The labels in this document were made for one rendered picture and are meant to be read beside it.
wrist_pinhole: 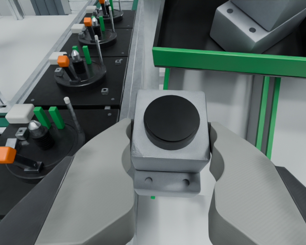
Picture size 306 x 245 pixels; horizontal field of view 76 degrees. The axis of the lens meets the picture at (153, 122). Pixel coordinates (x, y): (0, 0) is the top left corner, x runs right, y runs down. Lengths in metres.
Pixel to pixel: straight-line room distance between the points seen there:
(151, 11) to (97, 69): 0.35
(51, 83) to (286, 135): 0.55
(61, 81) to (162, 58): 0.43
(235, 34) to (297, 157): 0.24
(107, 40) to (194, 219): 0.61
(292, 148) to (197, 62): 0.24
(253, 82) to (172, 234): 0.31
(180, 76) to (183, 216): 0.28
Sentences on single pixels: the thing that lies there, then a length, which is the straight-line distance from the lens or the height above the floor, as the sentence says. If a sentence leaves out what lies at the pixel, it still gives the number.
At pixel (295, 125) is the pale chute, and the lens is 0.37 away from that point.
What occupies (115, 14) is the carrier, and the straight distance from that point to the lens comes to 1.01.
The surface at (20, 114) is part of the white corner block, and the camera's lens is 0.51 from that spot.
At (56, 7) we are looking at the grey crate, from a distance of 2.33.
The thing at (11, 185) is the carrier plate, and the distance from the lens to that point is 0.42.
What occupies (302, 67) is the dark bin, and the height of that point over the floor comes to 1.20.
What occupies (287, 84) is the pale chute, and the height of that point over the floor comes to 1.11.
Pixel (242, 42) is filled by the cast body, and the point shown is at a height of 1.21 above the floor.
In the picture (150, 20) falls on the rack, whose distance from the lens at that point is 0.28.
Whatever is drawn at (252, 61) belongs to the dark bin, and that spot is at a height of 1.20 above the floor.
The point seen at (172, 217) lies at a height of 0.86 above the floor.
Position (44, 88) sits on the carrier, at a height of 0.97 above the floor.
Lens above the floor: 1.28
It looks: 46 degrees down
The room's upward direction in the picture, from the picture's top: 1 degrees counter-clockwise
